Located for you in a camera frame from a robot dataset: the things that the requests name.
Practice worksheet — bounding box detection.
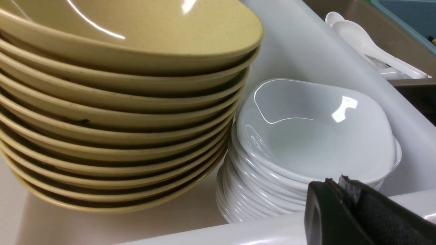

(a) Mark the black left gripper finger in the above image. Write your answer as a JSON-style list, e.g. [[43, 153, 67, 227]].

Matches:
[[304, 176, 436, 245]]

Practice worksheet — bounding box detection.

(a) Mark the yellow noodle bowl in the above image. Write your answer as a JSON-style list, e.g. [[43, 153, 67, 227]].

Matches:
[[1, 0, 264, 76]]

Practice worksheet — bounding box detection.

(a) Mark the stack of yellow noodle bowls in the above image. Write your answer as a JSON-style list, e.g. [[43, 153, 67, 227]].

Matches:
[[0, 37, 261, 215]]

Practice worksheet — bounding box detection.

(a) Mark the stack of white small dishes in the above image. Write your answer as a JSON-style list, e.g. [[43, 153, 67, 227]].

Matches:
[[215, 79, 402, 223]]

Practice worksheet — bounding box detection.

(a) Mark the large white plastic bin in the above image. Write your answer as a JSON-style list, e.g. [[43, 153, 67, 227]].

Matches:
[[1, 0, 435, 245]]

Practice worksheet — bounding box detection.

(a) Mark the pile of white soup spoons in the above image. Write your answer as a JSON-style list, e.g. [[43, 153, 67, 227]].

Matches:
[[325, 12, 431, 79]]

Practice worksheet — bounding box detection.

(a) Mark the olive plastic spoon bin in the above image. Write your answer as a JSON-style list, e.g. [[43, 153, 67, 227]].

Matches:
[[305, 0, 436, 121]]

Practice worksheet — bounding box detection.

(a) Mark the blue plastic chopstick bin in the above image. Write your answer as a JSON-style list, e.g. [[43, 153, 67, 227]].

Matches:
[[371, 0, 436, 54]]

